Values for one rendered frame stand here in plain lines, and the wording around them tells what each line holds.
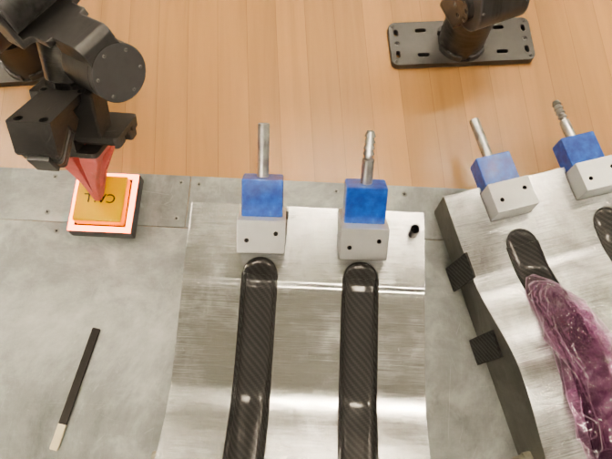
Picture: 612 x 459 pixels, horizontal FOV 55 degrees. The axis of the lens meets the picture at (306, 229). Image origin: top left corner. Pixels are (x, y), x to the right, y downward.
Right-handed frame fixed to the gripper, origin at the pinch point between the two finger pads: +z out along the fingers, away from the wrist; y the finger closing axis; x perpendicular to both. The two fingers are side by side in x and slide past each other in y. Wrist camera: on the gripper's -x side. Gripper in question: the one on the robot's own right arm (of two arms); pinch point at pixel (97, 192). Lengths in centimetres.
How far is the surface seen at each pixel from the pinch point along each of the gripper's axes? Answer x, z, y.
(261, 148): -5.1, -9.9, 20.9
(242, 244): -10.1, -1.4, 19.4
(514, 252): -2.4, 2.9, 49.6
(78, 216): -1.8, 2.5, -2.2
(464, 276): -4.7, 5.1, 44.1
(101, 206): -0.5, 1.7, 0.3
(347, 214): -7.5, -4.2, 30.0
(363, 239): -9.0, -2.2, 31.9
